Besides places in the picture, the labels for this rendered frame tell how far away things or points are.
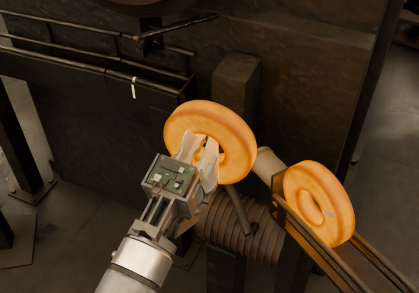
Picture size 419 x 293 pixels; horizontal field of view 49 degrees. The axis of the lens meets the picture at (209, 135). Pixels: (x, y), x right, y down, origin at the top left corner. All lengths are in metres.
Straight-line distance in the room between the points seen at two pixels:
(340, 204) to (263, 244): 0.29
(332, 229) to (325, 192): 0.07
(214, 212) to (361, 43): 0.47
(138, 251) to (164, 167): 0.12
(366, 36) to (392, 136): 1.15
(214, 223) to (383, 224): 0.86
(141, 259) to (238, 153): 0.22
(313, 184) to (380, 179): 1.11
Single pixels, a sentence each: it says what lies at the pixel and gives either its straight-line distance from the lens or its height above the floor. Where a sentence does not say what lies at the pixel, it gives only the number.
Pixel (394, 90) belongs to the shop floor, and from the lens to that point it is 2.31.
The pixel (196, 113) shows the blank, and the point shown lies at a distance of 0.69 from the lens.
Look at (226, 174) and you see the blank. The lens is 0.76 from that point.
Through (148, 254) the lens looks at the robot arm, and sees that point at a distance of 0.62.
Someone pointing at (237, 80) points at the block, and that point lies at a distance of 0.92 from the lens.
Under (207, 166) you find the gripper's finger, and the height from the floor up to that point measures 0.84.
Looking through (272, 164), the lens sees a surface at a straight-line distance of 0.90.
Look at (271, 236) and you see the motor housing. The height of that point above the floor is 0.52.
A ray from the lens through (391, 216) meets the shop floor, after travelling 1.78.
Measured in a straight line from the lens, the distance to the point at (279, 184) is 0.87.
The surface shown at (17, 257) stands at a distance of 1.69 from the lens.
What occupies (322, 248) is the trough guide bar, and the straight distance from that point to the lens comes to 0.82.
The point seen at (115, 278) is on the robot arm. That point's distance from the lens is 0.62.
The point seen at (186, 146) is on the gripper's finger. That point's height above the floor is 0.86.
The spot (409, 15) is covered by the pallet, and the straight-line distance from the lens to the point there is 2.61.
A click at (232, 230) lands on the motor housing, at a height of 0.51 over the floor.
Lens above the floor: 1.37
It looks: 45 degrees down
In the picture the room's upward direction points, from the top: straight up
